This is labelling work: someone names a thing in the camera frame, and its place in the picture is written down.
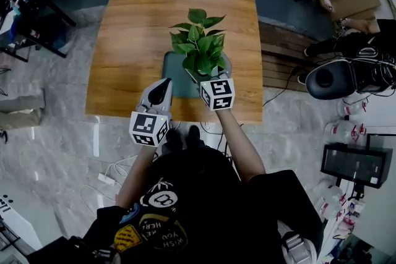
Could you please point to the person's left forearm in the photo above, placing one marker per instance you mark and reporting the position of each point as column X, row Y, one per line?
column 136, row 173

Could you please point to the potted green plant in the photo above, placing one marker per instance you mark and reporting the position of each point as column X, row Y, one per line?
column 201, row 46

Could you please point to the wooden slatted pallet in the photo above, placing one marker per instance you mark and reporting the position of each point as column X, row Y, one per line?
column 278, row 49

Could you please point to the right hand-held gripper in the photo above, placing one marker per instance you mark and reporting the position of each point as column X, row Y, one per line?
column 219, row 92

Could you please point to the person's black shoe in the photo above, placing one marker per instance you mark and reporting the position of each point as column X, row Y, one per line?
column 194, row 134
column 173, row 137

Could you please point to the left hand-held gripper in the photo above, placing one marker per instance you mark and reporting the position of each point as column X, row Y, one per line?
column 145, row 126

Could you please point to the black round helmet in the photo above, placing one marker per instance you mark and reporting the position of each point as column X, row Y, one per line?
column 328, row 80

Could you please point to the grey-green tray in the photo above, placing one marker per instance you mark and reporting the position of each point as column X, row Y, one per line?
column 176, row 77

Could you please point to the clear water jug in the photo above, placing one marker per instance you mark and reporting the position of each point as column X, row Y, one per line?
column 328, row 210
column 329, row 193
column 340, row 130
column 349, row 108

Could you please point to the white cabinet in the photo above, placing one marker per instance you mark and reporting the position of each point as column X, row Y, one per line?
column 18, row 219

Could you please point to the white power adapter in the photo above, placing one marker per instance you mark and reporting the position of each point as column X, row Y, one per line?
column 106, row 178

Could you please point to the black glass cabinet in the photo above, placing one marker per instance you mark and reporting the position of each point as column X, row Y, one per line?
column 352, row 164

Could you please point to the wooden table with white legs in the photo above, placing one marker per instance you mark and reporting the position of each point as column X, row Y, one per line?
column 130, row 40

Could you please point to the person's right forearm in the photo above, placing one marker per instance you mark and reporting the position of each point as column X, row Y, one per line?
column 238, row 145

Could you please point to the person's black printed shirt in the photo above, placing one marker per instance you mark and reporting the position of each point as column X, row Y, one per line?
column 201, row 194

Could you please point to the black desk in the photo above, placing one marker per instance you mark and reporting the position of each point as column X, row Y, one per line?
column 37, row 18

